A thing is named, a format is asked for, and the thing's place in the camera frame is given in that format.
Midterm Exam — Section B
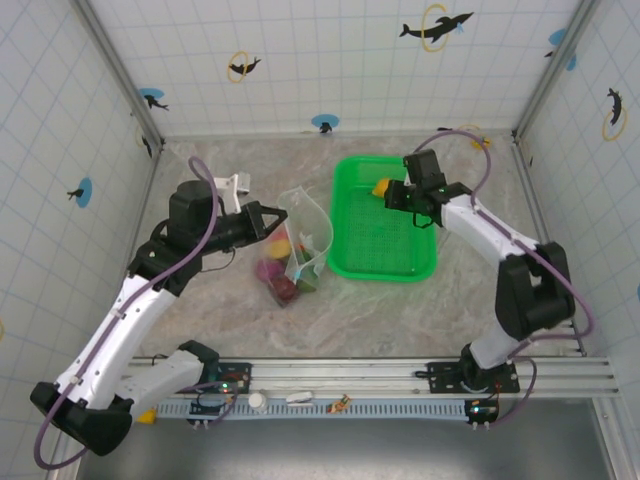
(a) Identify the clear zip-top bag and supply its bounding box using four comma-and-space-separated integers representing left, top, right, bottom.
252, 185, 335, 309

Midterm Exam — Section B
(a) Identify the purple toy cabbage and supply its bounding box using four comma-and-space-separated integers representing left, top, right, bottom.
255, 257, 282, 285

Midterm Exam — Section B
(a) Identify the green plastic basket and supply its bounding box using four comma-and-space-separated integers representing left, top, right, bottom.
327, 155, 440, 285

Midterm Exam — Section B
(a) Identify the left controller board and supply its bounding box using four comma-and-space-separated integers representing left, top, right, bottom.
187, 393, 236, 427

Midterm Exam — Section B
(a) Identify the controller board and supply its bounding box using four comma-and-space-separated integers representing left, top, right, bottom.
187, 393, 236, 427
464, 398, 500, 430

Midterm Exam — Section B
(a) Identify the right controller board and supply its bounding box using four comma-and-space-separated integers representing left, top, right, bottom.
464, 398, 500, 430

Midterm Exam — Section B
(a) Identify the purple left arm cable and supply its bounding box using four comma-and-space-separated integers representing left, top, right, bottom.
33, 156, 236, 470

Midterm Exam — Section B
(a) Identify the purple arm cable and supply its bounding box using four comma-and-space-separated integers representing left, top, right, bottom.
33, 156, 236, 470
414, 128, 596, 427

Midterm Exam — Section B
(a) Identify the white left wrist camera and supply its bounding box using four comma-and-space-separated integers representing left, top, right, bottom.
213, 171, 251, 212

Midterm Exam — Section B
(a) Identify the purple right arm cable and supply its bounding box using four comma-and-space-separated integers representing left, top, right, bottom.
414, 128, 596, 427

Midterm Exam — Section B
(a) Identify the aluminium side rail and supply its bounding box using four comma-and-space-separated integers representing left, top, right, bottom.
512, 134, 587, 357

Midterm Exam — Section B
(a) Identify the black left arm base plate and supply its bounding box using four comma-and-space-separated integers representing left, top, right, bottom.
199, 360, 254, 395

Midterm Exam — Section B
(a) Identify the aluminium frame post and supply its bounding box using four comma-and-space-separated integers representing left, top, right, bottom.
69, 0, 166, 151
512, 0, 601, 144

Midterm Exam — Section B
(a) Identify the aluminium mounting rail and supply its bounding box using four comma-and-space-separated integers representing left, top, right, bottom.
124, 356, 621, 400

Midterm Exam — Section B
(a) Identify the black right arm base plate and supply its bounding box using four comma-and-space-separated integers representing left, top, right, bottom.
426, 360, 521, 395

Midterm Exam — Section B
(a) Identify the grey slotted cable tray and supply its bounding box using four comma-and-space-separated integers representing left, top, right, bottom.
149, 398, 501, 420

